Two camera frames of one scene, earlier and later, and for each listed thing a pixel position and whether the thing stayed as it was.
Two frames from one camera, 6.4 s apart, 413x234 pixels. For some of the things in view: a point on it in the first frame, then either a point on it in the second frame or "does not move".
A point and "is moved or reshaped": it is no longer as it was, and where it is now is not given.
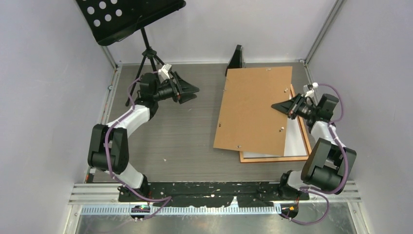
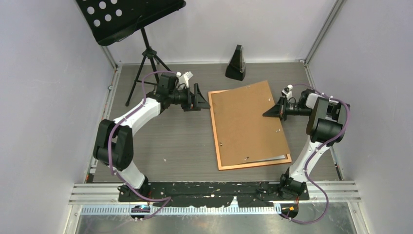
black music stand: (110, 20) does not move
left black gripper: (184, 87) to (196, 103)
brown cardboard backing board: (247, 122) is moved or reshaped
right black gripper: (291, 107) to (278, 110)
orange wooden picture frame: (306, 141) to (288, 158)
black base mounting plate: (208, 193) does not move
